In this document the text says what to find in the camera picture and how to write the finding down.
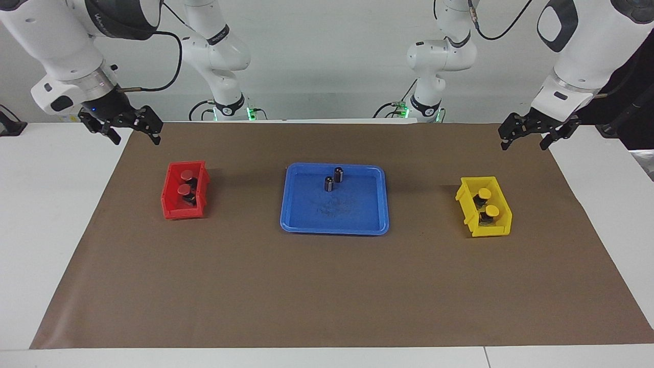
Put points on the brown table mat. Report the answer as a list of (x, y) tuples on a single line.
[(327, 286)]

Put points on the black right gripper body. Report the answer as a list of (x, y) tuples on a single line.
[(115, 112)]

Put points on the black cylinder component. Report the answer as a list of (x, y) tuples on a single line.
[(338, 175), (328, 184)]

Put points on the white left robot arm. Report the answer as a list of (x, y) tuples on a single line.
[(577, 56)]

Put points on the red plastic bin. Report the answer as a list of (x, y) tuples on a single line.
[(171, 202)]

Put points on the yellow plastic bin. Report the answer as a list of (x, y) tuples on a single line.
[(467, 199)]

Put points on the blue plastic tray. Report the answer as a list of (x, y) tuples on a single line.
[(352, 209)]

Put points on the silver metal object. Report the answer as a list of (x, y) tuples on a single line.
[(645, 163)]

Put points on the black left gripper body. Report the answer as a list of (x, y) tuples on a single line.
[(536, 122)]

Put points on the dark background panel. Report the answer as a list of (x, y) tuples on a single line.
[(631, 71)]

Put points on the black table clamp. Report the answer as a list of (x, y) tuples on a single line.
[(13, 128)]

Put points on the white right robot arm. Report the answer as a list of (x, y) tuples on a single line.
[(61, 46)]

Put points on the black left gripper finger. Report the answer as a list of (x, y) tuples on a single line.
[(505, 141), (550, 139)]

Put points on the black stand mount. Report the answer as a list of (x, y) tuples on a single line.
[(610, 130)]

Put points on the red push button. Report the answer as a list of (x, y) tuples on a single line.
[(187, 175), (183, 190)]

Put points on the yellow push button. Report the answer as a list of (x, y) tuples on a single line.
[(484, 193), (492, 210)]

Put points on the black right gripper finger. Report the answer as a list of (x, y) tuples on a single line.
[(111, 134), (156, 134)]

